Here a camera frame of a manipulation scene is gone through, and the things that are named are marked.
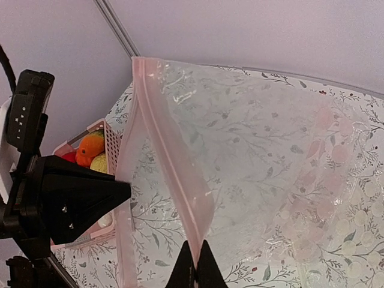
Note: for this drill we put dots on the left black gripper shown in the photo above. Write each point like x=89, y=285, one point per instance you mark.
x=70, y=200

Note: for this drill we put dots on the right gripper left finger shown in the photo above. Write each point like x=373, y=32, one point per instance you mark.
x=183, y=272

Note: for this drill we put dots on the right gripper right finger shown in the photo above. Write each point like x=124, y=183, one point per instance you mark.
x=208, y=274

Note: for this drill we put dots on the clear zip top bag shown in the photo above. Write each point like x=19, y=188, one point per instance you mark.
x=240, y=168

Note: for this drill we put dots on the red apple toy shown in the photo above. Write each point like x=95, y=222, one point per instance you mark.
x=70, y=156

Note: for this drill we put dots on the white garlic toy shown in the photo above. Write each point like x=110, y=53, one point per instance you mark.
x=105, y=221

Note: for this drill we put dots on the orange mango toy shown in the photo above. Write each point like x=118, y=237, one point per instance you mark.
x=89, y=148

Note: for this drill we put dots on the floral tablecloth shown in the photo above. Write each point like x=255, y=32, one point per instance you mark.
x=345, y=240

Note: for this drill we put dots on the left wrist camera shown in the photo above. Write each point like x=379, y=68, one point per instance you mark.
x=26, y=119

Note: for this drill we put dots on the left aluminium frame post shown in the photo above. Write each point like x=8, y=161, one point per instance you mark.
x=117, y=27

